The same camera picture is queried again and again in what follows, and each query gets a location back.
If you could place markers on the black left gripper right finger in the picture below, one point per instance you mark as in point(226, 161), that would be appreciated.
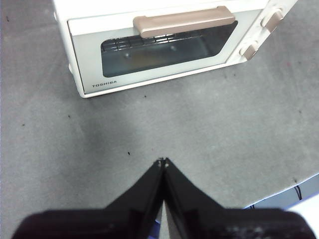
point(211, 221)

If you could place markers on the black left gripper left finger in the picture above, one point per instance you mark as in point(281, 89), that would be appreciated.
point(112, 219)

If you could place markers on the cream oven knob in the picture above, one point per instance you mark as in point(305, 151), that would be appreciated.
point(272, 20)
point(249, 50)

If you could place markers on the cream Toshiba toaster oven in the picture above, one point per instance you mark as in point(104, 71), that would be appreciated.
point(244, 37)

